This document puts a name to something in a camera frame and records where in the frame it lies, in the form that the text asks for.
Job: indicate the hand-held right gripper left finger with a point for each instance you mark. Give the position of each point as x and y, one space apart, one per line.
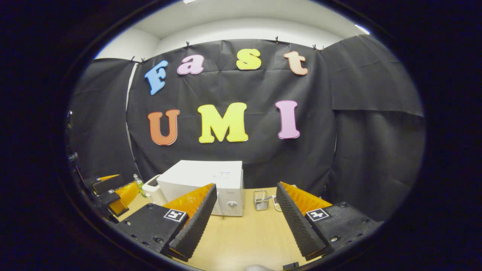
196 226

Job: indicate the metal spoon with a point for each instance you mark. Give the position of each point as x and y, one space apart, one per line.
271 197

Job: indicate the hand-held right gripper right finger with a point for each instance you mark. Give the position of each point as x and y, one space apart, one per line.
297 226

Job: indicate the white divided snack tray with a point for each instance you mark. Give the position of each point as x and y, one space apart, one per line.
276 203

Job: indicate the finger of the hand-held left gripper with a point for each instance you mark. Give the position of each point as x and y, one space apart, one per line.
124 197
109 184

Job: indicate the clear glass cup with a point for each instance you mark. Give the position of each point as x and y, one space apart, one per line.
260 201

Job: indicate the small white toaster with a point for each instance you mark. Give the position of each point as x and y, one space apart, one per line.
152 192

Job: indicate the black backdrop cloth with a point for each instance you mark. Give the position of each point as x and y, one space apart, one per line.
369 131

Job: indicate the clear bottle with green label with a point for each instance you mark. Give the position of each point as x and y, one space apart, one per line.
139 186

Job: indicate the white microwave oven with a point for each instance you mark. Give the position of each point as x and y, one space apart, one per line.
199 173

